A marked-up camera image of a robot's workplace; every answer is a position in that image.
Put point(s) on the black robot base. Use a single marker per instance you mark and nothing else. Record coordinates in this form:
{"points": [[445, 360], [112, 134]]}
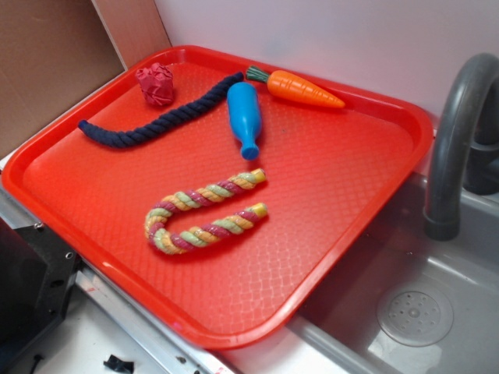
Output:
{"points": [[38, 271]]}

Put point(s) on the red plastic tray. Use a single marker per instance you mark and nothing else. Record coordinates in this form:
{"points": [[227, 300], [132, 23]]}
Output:
{"points": [[329, 172]]}

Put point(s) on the blue plastic toy bottle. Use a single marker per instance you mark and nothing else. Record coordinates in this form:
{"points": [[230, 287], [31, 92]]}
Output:
{"points": [[245, 118]]}

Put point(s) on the orange plastic toy carrot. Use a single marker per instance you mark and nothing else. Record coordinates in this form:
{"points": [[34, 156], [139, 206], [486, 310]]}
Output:
{"points": [[290, 87]]}

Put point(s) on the crumpled red paper ball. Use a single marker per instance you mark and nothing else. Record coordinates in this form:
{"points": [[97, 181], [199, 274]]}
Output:
{"points": [[156, 84]]}

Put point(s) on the grey plastic sink basin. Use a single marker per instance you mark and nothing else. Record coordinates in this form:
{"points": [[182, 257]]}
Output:
{"points": [[339, 319]]}

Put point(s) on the round sink drain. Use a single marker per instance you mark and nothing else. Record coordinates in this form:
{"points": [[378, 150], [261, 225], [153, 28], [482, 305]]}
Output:
{"points": [[415, 314]]}

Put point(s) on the grey toy faucet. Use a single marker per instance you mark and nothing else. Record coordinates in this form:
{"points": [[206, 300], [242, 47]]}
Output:
{"points": [[465, 154]]}

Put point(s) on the black tape scrap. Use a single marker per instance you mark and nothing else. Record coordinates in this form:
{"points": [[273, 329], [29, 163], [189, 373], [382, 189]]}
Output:
{"points": [[118, 365]]}

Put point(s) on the brown cardboard panel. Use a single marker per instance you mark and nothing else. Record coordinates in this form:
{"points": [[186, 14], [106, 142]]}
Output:
{"points": [[55, 53]]}

